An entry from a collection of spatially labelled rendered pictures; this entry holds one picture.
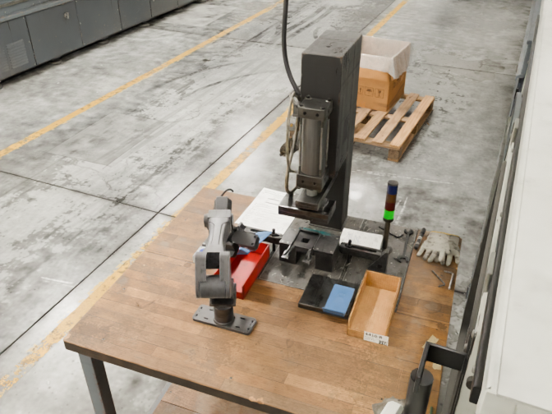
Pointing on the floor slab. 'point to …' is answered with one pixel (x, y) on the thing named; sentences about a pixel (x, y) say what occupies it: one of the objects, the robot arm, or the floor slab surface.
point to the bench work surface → (168, 397)
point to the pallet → (366, 117)
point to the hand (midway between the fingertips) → (235, 250)
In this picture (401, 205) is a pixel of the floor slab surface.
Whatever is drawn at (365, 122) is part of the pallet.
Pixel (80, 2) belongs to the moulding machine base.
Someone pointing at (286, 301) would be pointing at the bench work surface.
